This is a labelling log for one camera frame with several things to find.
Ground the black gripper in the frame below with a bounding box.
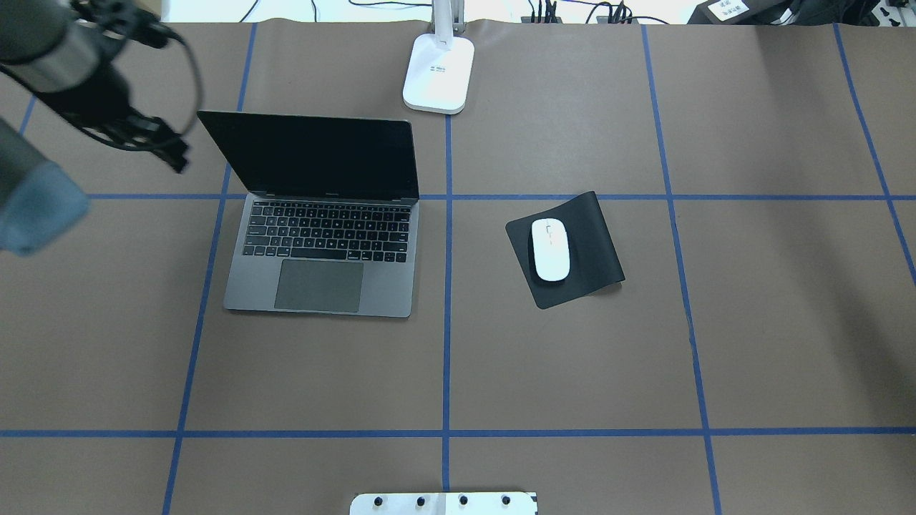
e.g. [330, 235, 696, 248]
[86, 109, 189, 174]

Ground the grey laptop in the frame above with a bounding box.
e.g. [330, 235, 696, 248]
[197, 110, 421, 318]

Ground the white computer mouse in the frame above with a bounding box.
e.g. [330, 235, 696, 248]
[530, 218, 570, 283]

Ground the black mouse pad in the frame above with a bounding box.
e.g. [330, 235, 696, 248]
[506, 190, 625, 310]

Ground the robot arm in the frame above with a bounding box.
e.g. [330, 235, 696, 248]
[1, 1, 204, 257]

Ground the white desk lamp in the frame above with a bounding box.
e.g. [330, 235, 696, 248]
[401, 1, 477, 115]

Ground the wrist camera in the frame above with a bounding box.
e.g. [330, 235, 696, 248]
[68, 1, 184, 54]

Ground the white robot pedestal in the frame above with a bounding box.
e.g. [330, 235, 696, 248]
[348, 491, 539, 514]

